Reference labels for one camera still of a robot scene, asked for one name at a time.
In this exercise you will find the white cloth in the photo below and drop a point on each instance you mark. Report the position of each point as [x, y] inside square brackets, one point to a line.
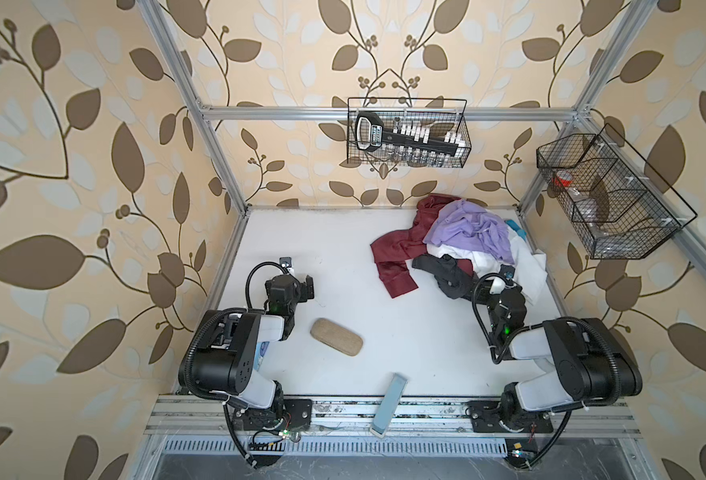
[530, 268]

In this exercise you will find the light blue rectangular block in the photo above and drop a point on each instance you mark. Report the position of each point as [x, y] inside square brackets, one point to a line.
[388, 406]

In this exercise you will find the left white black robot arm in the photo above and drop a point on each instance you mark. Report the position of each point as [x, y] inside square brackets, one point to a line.
[221, 362]

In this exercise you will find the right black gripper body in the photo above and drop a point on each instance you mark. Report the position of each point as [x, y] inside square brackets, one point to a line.
[491, 306]

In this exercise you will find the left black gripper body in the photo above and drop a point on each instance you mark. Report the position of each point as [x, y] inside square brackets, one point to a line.
[300, 294]

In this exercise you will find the back black wire basket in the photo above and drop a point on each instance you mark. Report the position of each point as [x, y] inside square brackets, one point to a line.
[446, 113]

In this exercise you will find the maroon cloth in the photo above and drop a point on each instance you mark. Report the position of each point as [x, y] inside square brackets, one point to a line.
[392, 250]

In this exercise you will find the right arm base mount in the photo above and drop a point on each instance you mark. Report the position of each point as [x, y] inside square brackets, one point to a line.
[495, 416]

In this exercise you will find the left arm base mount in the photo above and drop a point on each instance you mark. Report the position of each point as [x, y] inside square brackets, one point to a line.
[269, 429]

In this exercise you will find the black cloth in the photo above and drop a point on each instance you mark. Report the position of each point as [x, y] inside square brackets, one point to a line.
[456, 278]

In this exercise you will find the purple cloth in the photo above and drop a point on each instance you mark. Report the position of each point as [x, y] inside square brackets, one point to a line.
[468, 226]

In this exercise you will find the teal cloth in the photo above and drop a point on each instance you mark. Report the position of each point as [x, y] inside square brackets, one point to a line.
[513, 225]

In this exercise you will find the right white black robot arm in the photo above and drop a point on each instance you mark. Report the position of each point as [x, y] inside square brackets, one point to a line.
[590, 368]

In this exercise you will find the black socket holder tool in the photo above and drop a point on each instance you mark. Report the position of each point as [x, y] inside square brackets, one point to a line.
[372, 131]

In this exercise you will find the black wire basket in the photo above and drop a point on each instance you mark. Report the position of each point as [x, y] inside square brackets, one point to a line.
[628, 208]
[446, 113]

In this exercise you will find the right black wire basket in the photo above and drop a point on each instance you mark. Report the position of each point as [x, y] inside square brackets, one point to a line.
[628, 208]

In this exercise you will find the blue patterned small card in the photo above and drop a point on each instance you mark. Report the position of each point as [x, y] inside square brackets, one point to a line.
[261, 354]

